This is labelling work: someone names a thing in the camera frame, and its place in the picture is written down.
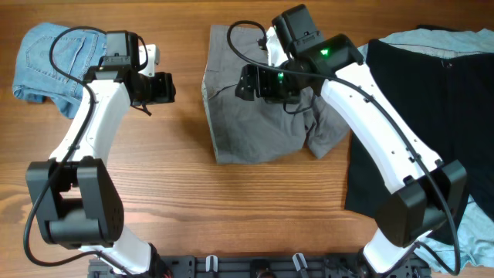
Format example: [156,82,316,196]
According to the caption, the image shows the grey cotton shorts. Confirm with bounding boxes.
[201,25,350,164]

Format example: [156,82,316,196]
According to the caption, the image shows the blue denim jeans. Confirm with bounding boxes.
[12,22,107,119]

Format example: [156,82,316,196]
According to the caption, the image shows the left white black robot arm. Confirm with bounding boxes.
[23,31,176,277]

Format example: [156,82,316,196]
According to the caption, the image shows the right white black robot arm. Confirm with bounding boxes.
[235,5,466,277]

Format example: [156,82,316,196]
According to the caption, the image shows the black shorts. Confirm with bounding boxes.
[343,25,494,248]

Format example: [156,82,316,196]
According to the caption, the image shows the left black camera cable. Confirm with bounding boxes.
[22,25,150,276]

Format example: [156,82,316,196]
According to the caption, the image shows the black camera cable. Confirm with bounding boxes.
[22,25,150,276]
[225,19,462,277]

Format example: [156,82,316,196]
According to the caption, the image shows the right black camera cable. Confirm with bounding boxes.
[225,19,462,277]

